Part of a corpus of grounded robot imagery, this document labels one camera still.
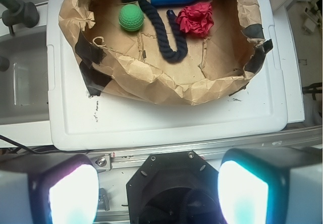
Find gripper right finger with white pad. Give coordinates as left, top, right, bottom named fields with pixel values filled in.
left=217, top=147, right=322, bottom=223

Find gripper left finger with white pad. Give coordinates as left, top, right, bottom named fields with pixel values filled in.
left=1, top=154, right=99, bottom=223

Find white plastic bin lid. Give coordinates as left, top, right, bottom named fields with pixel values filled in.
left=46, top=0, right=288, bottom=151

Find clear plastic container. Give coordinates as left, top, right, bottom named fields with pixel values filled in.
left=1, top=27, right=49, bottom=125

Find brown paper bag tray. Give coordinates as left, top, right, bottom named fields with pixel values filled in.
left=59, top=0, right=273, bottom=105

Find red crumpled paper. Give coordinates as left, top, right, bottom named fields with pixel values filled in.
left=175, top=2, right=214, bottom=37

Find green dimpled ball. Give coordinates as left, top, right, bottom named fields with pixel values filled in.
left=119, top=4, right=144, bottom=31

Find metal corner bracket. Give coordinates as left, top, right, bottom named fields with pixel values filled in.
left=90, top=153, right=112, bottom=173

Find aluminium extrusion rail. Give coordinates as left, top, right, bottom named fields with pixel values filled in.
left=85, top=127, right=323, bottom=171

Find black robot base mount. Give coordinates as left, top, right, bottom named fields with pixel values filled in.
left=126, top=150, right=226, bottom=223

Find dark blue rope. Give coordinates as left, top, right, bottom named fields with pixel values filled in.
left=120, top=0, right=188, bottom=63

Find dark grey clamp handle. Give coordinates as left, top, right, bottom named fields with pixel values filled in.
left=1, top=0, right=39, bottom=36

